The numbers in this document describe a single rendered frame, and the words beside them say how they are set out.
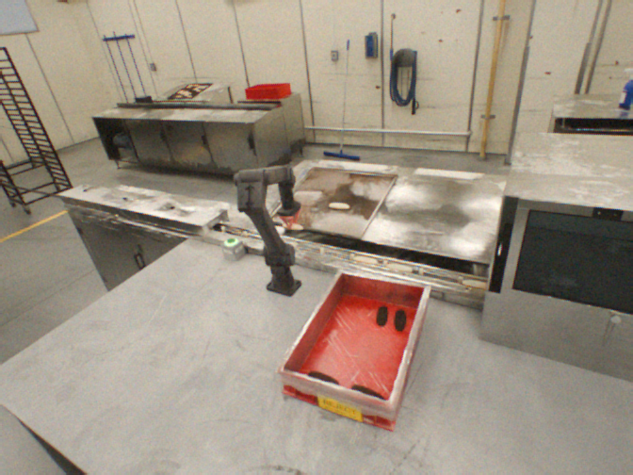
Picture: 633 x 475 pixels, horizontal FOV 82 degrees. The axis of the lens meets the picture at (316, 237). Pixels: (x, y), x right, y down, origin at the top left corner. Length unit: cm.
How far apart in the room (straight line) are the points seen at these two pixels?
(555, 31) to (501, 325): 366
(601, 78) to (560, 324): 394
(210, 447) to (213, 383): 19
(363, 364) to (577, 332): 57
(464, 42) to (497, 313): 403
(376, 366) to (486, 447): 33
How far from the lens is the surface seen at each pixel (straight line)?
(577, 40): 454
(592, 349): 123
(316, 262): 149
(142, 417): 122
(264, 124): 436
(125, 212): 229
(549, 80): 459
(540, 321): 118
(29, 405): 146
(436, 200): 176
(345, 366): 115
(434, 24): 496
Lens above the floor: 171
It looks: 31 degrees down
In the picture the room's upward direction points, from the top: 7 degrees counter-clockwise
